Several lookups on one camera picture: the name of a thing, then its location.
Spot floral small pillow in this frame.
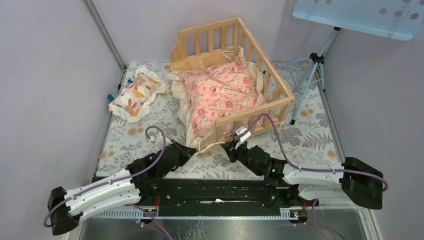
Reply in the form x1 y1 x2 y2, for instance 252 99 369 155
108 65 169 123

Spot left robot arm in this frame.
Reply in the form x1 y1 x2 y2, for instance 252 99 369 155
43 140 197 236

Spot floral table mat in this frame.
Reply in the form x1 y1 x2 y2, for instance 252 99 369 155
95 63 339 180

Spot pink patterned bed cushion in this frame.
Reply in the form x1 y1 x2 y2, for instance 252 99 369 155
167 52 267 151

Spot grey diagonal pole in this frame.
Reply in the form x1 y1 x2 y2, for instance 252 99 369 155
82 0 127 72

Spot blue toy item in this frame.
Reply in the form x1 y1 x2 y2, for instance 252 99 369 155
107 78 134 103

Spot light blue perforated panel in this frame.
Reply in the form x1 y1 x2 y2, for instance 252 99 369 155
292 0 424 41

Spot wooden pet bed frame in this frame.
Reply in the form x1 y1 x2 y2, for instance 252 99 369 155
170 17 295 147

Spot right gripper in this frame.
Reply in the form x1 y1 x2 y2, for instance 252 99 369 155
221 139 263 177

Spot black tripod stand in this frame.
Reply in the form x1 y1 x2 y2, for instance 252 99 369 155
277 26 342 125

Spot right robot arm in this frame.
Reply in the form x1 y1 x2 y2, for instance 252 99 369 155
221 137 387 210

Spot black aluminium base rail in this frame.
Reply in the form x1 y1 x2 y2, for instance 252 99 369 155
72 176 372 220

